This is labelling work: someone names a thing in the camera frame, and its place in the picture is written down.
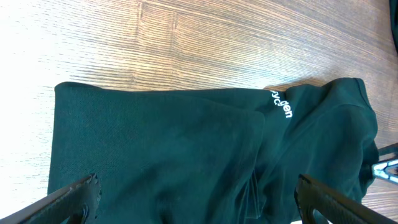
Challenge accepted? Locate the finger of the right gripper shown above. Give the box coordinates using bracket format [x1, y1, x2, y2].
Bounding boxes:
[371, 143, 397, 185]

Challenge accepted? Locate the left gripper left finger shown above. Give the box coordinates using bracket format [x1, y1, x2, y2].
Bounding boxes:
[1, 174, 102, 224]

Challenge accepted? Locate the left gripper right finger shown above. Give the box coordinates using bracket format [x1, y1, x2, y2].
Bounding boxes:
[294, 174, 397, 224]

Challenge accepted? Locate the black garment in pile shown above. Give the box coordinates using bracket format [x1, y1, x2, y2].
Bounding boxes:
[389, 0, 398, 52]

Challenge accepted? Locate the black garment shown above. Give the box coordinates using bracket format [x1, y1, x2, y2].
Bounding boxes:
[48, 78, 379, 224]
[389, 0, 398, 52]

